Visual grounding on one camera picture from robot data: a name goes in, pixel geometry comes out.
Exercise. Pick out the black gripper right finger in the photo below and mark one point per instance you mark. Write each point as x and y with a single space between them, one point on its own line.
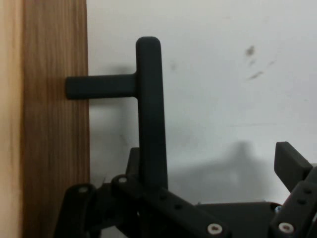
301 198

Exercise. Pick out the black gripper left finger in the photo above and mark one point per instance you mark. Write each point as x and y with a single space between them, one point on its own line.
148 210

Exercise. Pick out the brown wooden drawer cabinet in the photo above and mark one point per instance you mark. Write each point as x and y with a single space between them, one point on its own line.
11 119

